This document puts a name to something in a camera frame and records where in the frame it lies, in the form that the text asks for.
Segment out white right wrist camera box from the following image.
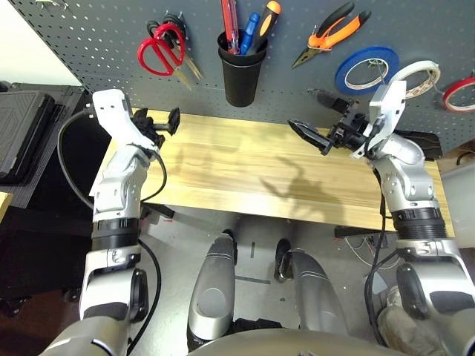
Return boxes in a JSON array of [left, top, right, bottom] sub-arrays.
[[350, 80, 408, 159]]

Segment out black table support bracket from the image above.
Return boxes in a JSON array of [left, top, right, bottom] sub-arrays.
[[140, 203, 175, 223]]

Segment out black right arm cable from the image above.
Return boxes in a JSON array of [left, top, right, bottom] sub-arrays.
[[363, 118, 398, 346]]

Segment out black plastic tool cup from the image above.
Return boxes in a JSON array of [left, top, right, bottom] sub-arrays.
[[217, 30, 269, 108]]

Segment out black robot foot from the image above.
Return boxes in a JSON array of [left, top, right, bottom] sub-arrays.
[[274, 237, 294, 283], [221, 228, 238, 260]]

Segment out silver double peg hook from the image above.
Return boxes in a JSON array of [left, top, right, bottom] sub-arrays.
[[163, 10, 186, 27]]

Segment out blue handled screwdriver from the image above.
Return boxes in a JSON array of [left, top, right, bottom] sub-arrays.
[[239, 12, 261, 56]]

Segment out white floor cable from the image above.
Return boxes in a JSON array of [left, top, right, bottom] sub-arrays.
[[344, 237, 400, 270]]

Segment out khaki trouser leg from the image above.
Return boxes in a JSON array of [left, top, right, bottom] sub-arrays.
[[378, 303, 446, 356]]

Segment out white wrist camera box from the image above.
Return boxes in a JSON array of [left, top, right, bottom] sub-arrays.
[[350, 80, 408, 159], [91, 88, 159, 151]]

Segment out silver right robot leg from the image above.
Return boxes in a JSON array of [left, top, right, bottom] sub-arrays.
[[289, 248, 348, 334]]

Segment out red handled screwdriver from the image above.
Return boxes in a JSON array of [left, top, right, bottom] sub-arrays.
[[220, 0, 240, 55]]

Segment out orange black needle-nose pliers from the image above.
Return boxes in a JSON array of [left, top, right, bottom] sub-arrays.
[[290, 1, 372, 70]]

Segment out black right robot foot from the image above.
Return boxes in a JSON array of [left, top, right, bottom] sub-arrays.
[[274, 237, 294, 283]]

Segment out orange black handled screwdriver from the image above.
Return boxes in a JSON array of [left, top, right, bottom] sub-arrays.
[[250, 0, 282, 53]]

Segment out silver wire peg hook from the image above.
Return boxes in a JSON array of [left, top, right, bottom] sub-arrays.
[[426, 68, 442, 96], [367, 59, 389, 85], [35, 0, 70, 10]]

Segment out white tape roll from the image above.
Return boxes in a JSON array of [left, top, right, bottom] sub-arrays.
[[389, 60, 442, 101]]

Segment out silver robot leg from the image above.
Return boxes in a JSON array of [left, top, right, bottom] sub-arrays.
[[289, 248, 348, 334], [187, 233, 238, 352]]

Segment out black ribbed equipment case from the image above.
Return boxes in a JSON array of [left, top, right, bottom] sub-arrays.
[[0, 90, 56, 185]]

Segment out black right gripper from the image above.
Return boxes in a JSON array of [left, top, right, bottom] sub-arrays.
[[288, 90, 372, 155]]

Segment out black left robot foot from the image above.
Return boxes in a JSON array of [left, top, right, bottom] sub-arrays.
[[221, 228, 238, 260]]

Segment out red tape roll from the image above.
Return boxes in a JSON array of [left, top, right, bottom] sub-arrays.
[[441, 76, 475, 113]]

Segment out white sneaker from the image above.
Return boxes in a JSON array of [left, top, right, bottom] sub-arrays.
[[384, 285, 407, 311]]

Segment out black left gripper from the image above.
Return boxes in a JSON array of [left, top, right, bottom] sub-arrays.
[[132, 107, 182, 149]]

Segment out dark grey metal pegboard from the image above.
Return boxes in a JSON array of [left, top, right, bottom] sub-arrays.
[[9, 0, 475, 153]]

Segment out black cabinet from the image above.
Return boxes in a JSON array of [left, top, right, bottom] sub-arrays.
[[0, 83, 112, 309]]

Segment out light wooden plank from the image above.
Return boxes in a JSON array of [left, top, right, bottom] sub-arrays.
[[0, 191, 14, 222]]

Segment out red handled scissors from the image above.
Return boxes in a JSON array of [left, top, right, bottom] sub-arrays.
[[137, 22, 194, 91]]

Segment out silver left robot leg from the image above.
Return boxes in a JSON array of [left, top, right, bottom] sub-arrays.
[[187, 233, 238, 352]]

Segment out blue tape roll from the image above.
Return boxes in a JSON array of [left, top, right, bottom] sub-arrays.
[[335, 46, 401, 93]]

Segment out grey robot torso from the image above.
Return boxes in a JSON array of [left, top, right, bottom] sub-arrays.
[[185, 328, 409, 356]]

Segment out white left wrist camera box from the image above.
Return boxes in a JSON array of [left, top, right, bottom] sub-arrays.
[[91, 88, 159, 151]]

